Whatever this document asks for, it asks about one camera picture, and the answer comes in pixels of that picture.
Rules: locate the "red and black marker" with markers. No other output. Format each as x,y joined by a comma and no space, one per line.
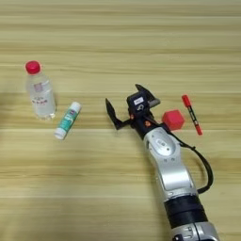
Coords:
192,114

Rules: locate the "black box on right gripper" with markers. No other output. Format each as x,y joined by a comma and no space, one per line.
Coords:
138,103

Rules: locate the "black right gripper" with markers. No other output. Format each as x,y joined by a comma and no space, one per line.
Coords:
142,120

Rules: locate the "red cube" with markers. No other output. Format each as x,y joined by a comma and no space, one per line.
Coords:
173,120

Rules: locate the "clear bottle with red cap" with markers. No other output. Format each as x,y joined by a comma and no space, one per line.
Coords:
40,94

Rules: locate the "green glue stick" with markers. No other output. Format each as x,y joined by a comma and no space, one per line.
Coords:
67,120

